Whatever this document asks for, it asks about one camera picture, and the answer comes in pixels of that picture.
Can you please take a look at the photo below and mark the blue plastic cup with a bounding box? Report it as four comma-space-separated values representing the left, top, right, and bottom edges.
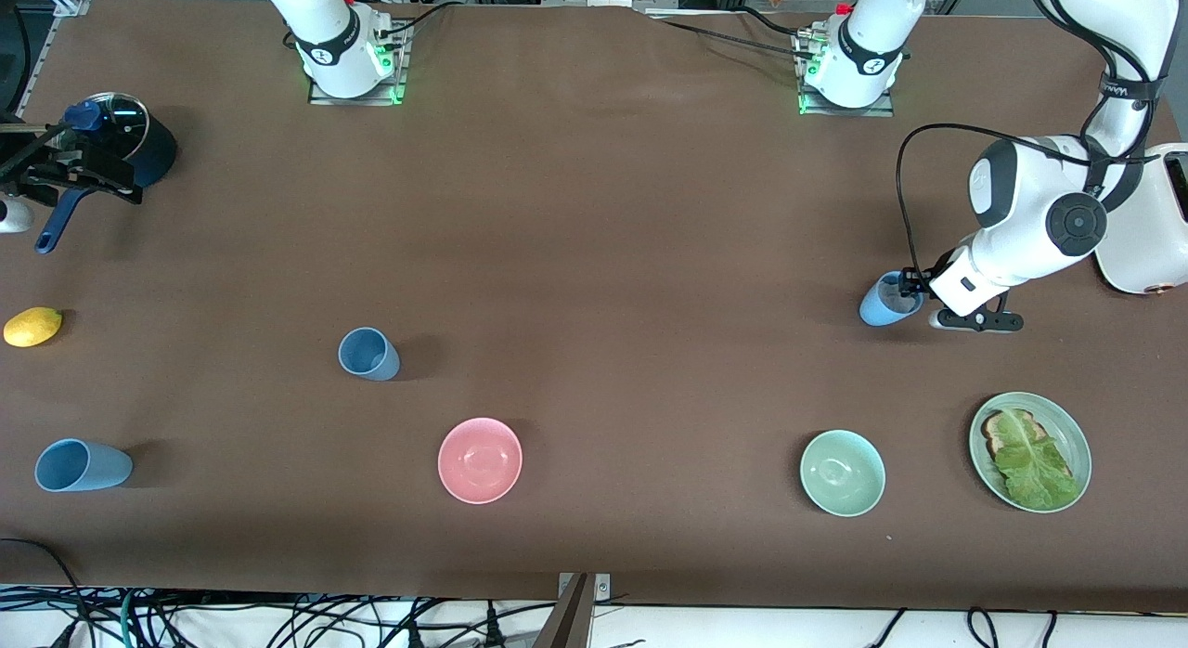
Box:
34, 439, 134, 493
338, 327, 401, 382
859, 271, 925, 328

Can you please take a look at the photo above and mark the glass lid with blue knob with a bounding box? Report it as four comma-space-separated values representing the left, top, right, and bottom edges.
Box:
53, 92, 150, 171

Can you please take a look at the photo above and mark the dark blue saucepan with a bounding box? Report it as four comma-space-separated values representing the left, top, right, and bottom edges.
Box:
35, 93, 178, 255

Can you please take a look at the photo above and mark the yellow lemon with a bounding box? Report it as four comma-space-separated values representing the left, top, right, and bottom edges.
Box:
3, 306, 64, 348

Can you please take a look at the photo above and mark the toast slice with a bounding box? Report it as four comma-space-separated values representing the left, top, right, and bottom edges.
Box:
982, 408, 1050, 461

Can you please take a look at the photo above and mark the mint green bowl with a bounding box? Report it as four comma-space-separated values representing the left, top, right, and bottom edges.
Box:
800, 430, 886, 517

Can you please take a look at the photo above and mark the green lettuce leaf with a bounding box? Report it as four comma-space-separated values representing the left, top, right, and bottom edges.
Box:
993, 410, 1083, 511

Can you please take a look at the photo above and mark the green plate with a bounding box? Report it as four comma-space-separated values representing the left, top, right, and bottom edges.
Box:
969, 392, 1092, 513

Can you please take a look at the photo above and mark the white toaster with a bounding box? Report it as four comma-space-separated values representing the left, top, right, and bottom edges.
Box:
1095, 142, 1188, 296

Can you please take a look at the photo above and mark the pink bowl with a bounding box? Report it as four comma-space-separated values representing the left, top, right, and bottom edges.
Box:
437, 418, 523, 505

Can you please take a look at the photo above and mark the dark slanted bar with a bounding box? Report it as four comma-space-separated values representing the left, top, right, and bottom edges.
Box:
533, 574, 591, 648

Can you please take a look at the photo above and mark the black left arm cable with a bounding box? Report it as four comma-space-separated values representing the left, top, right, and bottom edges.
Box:
895, 123, 1161, 279

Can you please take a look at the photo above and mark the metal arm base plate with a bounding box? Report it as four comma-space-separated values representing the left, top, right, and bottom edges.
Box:
307, 20, 410, 107
796, 26, 897, 119

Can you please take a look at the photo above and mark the long black base cable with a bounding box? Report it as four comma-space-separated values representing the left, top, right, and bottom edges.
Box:
640, 7, 820, 60

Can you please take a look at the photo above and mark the black floor cable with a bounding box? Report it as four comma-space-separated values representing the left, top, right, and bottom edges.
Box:
0, 537, 89, 626

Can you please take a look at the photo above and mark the small metal bracket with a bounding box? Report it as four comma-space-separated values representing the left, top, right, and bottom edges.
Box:
557, 573, 613, 603

